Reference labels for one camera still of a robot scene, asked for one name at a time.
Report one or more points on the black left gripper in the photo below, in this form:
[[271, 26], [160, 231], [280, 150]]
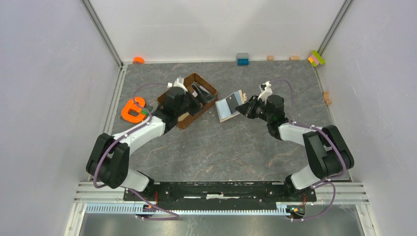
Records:
[[196, 104]]

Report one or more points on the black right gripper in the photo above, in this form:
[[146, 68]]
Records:
[[247, 109]]

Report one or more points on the dark VIP card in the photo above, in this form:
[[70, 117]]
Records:
[[202, 95], [234, 100]]

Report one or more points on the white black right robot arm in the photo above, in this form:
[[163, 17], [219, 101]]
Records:
[[327, 153]]

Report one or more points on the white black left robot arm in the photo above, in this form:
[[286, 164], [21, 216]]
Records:
[[109, 160]]

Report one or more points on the woven wicker divided basket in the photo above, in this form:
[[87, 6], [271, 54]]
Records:
[[185, 120]]

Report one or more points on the orange plastic letter toy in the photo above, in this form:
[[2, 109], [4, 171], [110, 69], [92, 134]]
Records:
[[132, 112]]

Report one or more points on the blue toy brick stack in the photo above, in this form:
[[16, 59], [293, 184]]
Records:
[[242, 59]]

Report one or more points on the orange round cap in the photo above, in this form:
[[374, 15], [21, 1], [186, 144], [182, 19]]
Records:
[[138, 60]]

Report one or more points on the small wooden block right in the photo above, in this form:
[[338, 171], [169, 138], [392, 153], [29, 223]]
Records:
[[294, 58]]

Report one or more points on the curved wooden block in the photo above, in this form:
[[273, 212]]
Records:
[[326, 98]]

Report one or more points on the green pink yellow brick stack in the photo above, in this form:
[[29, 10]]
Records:
[[315, 59]]

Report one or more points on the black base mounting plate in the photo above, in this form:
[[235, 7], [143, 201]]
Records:
[[225, 195]]

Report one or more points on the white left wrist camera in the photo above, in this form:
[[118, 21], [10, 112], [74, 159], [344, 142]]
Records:
[[179, 82]]

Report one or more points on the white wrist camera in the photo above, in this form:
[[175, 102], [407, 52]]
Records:
[[266, 91], [179, 82]]

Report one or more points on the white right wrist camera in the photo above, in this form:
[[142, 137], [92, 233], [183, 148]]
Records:
[[266, 91]]

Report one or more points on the aluminium frame rail right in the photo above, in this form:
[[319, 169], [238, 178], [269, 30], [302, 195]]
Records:
[[343, 10]]

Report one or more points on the aluminium frame rail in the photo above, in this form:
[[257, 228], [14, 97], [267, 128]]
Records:
[[87, 4], [343, 10]]

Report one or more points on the aluminium frame rail left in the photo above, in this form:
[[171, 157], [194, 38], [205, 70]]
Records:
[[87, 4]]

